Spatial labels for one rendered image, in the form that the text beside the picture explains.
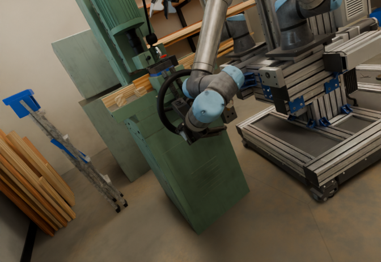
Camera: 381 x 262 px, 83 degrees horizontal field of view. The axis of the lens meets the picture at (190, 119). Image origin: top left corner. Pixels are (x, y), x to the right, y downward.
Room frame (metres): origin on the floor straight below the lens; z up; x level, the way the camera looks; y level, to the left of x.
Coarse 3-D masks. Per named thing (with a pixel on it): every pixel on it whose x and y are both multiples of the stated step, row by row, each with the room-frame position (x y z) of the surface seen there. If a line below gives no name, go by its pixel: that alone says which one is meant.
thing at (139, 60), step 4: (144, 52) 1.23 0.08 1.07; (148, 52) 1.17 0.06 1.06; (136, 56) 1.18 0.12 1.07; (140, 56) 1.15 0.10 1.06; (144, 56) 1.16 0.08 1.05; (136, 60) 1.21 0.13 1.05; (140, 60) 1.15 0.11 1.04; (144, 60) 1.16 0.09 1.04; (148, 60) 1.16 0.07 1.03; (152, 60) 1.17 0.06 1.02; (136, 64) 1.24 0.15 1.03; (140, 64) 1.17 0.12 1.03; (144, 64) 1.15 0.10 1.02; (148, 64) 1.16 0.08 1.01; (152, 64) 1.17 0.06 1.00; (140, 68) 1.21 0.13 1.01; (144, 68) 1.15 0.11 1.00
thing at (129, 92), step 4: (192, 56) 1.30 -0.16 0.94; (184, 60) 1.28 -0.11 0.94; (188, 60) 1.28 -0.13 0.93; (192, 60) 1.29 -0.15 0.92; (180, 64) 1.26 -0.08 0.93; (184, 64) 1.27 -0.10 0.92; (128, 88) 1.15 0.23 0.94; (132, 88) 1.15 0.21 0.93; (120, 92) 1.14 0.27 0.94; (124, 92) 1.14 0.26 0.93; (128, 92) 1.14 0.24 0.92; (132, 92) 1.15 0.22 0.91; (124, 96) 1.13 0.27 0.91; (128, 96) 1.14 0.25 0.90
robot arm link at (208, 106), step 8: (208, 88) 0.56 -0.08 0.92; (200, 96) 0.51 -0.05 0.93; (208, 96) 0.51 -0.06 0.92; (216, 96) 0.51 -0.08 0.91; (192, 104) 0.57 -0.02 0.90; (200, 104) 0.50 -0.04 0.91; (208, 104) 0.50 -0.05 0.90; (216, 104) 0.50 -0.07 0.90; (224, 104) 0.51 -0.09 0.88; (192, 112) 0.54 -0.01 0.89; (200, 112) 0.50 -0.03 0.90; (208, 112) 0.49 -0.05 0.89; (216, 112) 0.49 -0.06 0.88; (192, 120) 0.56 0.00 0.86; (200, 120) 0.52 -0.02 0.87; (208, 120) 0.51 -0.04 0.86
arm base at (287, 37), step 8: (296, 24) 0.97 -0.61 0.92; (304, 24) 0.97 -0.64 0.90; (288, 32) 0.99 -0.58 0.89; (296, 32) 0.97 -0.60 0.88; (304, 32) 0.96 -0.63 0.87; (288, 40) 0.99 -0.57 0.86; (296, 40) 0.97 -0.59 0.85; (304, 40) 0.95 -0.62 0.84; (312, 40) 0.95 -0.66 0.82; (288, 48) 0.99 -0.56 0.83
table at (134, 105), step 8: (216, 64) 1.16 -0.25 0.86; (152, 88) 1.08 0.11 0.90; (136, 96) 1.06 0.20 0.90; (144, 96) 1.01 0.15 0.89; (152, 96) 1.02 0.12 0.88; (168, 96) 0.95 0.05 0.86; (128, 104) 0.98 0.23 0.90; (136, 104) 0.99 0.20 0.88; (144, 104) 1.00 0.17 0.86; (152, 104) 1.02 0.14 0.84; (112, 112) 0.95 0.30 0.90; (120, 112) 0.96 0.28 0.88; (128, 112) 0.98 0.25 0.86; (136, 112) 0.99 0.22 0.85; (120, 120) 0.96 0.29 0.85
